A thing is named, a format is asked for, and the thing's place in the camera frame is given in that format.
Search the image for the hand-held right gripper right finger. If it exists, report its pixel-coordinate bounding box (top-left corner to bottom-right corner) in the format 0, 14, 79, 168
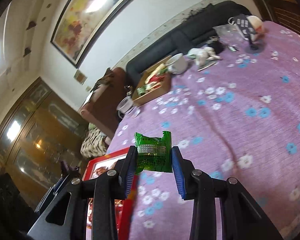
171, 146, 283, 240

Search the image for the clear plastic cup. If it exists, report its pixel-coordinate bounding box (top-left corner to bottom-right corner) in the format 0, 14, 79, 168
116, 96, 140, 118

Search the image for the wooden door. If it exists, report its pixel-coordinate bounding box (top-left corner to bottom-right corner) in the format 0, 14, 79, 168
240, 0, 300, 42

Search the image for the green snack packet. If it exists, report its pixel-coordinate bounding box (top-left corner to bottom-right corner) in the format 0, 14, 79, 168
134, 131, 173, 175

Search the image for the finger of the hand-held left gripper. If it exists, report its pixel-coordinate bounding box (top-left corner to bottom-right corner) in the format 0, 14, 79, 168
35, 161, 80, 214

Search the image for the black leather sofa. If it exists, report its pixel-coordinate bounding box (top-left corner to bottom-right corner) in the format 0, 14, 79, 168
126, 0, 252, 80

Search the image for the brown cloth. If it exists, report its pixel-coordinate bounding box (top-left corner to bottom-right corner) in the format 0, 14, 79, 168
94, 67, 115, 90

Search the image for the clear plastic bag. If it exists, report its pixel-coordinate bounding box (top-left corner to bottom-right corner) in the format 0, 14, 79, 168
212, 24, 240, 39

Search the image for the wooden wardrobe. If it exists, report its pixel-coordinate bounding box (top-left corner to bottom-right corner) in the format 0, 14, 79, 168
0, 77, 90, 205

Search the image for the red shallow box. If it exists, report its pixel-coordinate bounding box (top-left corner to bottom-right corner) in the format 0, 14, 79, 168
82, 147, 140, 240

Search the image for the brown armchair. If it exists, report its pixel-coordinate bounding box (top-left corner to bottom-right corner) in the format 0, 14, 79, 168
79, 67, 128, 139

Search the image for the pile of assorted snack packets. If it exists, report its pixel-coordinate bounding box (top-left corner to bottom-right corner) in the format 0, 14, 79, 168
137, 62, 169, 97

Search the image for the white mug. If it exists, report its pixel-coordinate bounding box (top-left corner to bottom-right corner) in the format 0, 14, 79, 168
166, 53, 189, 75

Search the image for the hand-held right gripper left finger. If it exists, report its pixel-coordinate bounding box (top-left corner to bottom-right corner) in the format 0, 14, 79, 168
27, 145, 138, 240

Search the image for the framed painting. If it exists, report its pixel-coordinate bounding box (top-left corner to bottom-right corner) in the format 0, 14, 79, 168
50, 0, 147, 69

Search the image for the purple floral tablecloth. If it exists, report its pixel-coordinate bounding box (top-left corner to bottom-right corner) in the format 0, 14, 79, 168
106, 20, 300, 240

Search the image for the cardboard box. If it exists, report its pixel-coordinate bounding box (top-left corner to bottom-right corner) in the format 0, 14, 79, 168
132, 55, 172, 107

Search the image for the small black pouch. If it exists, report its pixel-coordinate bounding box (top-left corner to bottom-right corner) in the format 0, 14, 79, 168
207, 37, 225, 55

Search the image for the orange wall sign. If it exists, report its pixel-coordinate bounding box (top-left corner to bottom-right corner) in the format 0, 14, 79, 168
74, 69, 87, 85

